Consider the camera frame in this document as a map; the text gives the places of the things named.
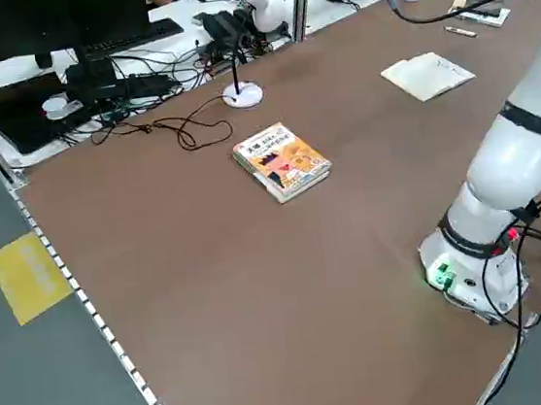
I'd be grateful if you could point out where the orange illustrated cover book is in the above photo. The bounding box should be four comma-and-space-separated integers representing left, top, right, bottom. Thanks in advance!
228, 116, 336, 202

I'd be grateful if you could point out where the black keyboard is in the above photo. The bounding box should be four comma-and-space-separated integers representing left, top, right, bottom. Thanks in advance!
79, 16, 187, 57

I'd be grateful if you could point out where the black laptop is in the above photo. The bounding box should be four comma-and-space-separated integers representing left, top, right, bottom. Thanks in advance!
0, 68, 99, 159

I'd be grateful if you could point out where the black computer monitor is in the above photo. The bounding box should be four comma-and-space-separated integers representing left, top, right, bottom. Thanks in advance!
0, 0, 157, 87

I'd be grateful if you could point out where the white round tape roll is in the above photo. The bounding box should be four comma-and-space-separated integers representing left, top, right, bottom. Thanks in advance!
40, 92, 72, 123

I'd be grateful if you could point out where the green spine paperback book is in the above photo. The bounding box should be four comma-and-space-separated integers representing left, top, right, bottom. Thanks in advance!
233, 144, 337, 211

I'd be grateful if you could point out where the white book with blue print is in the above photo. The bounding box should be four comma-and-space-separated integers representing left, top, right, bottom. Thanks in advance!
453, 2, 515, 34

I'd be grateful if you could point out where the white marker pen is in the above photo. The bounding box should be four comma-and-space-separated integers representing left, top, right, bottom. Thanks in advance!
444, 21, 479, 42

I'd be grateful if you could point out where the aluminium frame post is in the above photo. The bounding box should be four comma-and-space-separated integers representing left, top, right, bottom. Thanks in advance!
288, 0, 321, 44

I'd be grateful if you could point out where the black dock box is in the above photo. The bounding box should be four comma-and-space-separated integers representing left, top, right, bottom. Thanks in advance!
62, 57, 119, 90

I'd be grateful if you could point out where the white side desk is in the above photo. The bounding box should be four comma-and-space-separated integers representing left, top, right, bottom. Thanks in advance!
0, 0, 457, 171

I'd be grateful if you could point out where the white desk lamp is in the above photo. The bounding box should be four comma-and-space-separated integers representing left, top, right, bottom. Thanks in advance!
211, 0, 298, 112

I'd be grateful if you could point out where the black flat hub box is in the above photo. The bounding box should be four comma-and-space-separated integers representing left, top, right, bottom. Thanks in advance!
89, 70, 176, 107

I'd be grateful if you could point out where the black lamp cable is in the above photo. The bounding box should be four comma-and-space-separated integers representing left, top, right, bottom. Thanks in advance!
87, 93, 242, 163

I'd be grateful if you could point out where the black electronics box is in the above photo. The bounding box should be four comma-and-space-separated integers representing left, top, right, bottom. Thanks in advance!
201, 7, 255, 45

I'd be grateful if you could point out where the cream paper notebook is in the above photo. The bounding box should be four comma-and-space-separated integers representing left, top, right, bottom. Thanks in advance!
377, 46, 479, 108

